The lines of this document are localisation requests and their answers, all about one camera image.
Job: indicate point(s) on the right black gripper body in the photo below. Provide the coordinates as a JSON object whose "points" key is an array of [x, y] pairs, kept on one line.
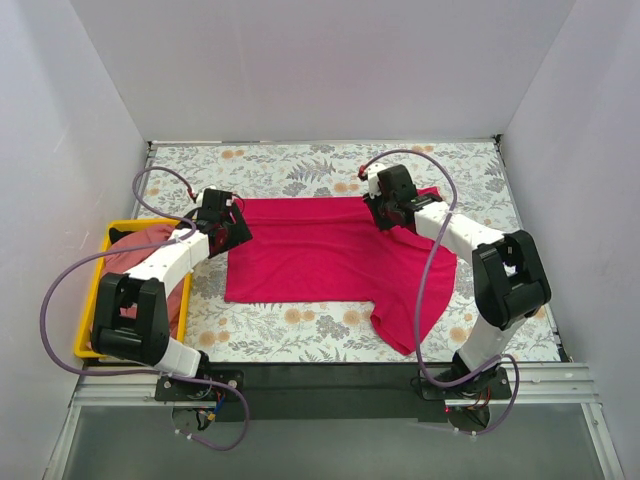
{"points": [[382, 216]]}

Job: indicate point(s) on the aluminium frame rail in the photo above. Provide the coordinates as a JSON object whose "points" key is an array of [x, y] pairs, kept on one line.
{"points": [[540, 383]]}

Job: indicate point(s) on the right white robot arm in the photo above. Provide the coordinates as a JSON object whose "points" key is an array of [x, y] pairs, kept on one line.
{"points": [[509, 281]]}

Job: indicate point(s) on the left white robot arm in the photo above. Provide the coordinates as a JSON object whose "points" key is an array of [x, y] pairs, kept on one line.
{"points": [[131, 314]]}

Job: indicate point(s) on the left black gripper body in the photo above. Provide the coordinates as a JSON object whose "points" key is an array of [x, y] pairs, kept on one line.
{"points": [[232, 228]]}

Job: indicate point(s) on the magenta t shirt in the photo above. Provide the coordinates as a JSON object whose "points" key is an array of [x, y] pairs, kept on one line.
{"points": [[307, 250]]}

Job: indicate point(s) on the black garment in bin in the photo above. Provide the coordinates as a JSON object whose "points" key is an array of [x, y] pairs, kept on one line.
{"points": [[115, 235]]}

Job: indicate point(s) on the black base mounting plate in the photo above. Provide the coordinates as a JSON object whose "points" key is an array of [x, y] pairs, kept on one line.
{"points": [[320, 391]]}

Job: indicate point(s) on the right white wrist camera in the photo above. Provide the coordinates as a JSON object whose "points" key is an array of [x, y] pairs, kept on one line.
{"points": [[370, 175]]}

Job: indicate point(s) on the yellow plastic bin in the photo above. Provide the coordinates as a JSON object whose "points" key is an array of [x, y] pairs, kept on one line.
{"points": [[83, 348]]}

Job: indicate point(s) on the salmon pink t shirt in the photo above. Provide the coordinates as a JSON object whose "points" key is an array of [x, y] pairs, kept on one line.
{"points": [[121, 262]]}

